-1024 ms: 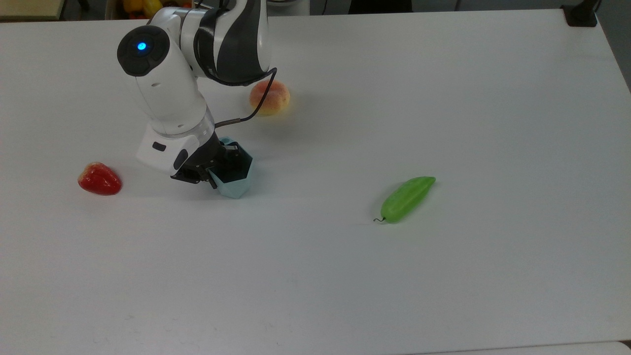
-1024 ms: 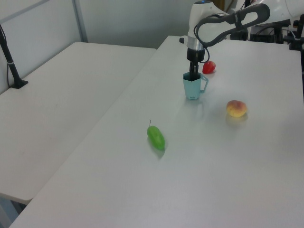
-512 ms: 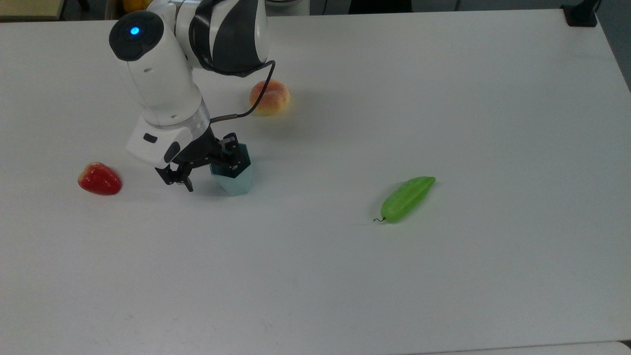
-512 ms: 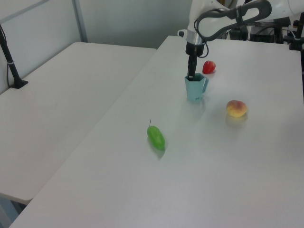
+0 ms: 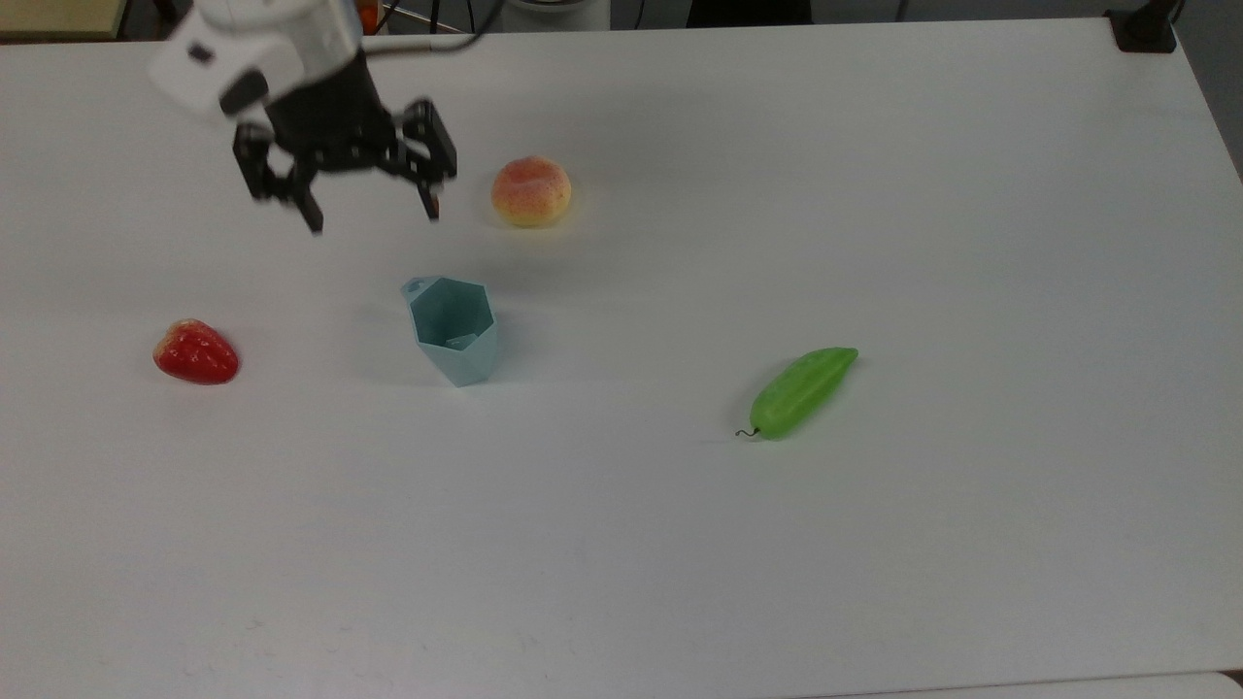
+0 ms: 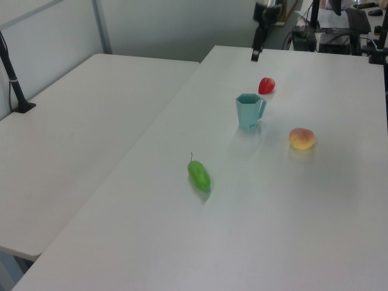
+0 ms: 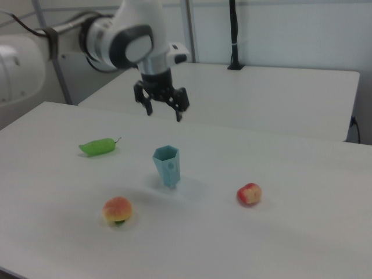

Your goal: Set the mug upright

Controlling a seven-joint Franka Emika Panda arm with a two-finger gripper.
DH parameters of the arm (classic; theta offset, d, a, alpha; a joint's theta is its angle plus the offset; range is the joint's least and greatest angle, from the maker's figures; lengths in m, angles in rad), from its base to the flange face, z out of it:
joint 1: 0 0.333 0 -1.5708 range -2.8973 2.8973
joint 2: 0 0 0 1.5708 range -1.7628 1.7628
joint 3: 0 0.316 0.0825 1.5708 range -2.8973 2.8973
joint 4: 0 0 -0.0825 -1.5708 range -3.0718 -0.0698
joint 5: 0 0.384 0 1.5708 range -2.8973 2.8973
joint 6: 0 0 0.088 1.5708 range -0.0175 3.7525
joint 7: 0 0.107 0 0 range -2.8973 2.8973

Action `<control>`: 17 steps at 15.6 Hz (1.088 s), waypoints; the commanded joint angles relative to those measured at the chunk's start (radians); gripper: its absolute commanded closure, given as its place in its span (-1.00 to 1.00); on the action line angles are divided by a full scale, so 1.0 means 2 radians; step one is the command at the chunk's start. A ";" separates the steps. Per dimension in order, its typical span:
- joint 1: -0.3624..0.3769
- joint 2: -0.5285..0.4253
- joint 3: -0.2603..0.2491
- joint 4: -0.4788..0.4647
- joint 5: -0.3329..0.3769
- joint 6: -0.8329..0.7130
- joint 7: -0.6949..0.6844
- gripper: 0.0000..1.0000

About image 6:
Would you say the grey metal frame post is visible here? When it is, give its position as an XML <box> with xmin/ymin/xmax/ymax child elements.
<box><xmin>92</xmin><ymin>0</ymin><xmax>113</xmax><ymax>55</ymax></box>

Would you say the wide black electronics box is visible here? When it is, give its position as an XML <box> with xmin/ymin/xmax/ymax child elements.
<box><xmin>318</xmin><ymin>32</ymin><xmax>363</xmax><ymax>56</ymax></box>

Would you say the black clamp pole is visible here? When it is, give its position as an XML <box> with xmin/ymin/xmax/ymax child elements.
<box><xmin>368</xmin><ymin>10</ymin><xmax>388</xmax><ymax>65</ymax></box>

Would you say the red toy strawberry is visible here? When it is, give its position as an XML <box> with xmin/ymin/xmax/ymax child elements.
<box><xmin>258</xmin><ymin>77</ymin><xmax>276</xmax><ymax>95</ymax></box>

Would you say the black pole with white band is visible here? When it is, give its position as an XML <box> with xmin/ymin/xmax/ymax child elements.
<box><xmin>0</xmin><ymin>30</ymin><xmax>36</xmax><ymax>115</ymax></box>

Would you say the green toy pepper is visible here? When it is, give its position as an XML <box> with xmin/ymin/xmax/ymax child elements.
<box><xmin>187</xmin><ymin>152</ymin><xmax>212</xmax><ymax>192</ymax></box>

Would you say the black monitor stand pole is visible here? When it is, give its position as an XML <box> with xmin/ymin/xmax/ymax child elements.
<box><xmin>309</xmin><ymin>0</ymin><xmax>321</xmax><ymax>34</ymax></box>

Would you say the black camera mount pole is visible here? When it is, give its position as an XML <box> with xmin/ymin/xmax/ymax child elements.
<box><xmin>250</xmin><ymin>0</ymin><xmax>287</xmax><ymax>62</ymax></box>

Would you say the small black electronics box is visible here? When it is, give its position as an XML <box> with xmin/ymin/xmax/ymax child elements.
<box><xmin>291</xmin><ymin>25</ymin><xmax>318</xmax><ymax>52</ymax></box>

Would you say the toy peach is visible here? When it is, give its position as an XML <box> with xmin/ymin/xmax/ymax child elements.
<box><xmin>288</xmin><ymin>127</ymin><xmax>318</xmax><ymax>151</ymax></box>

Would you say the white side table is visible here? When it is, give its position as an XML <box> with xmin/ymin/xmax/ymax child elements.
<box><xmin>0</xmin><ymin>53</ymin><xmax>201</xmax><ymax>262</ymax></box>

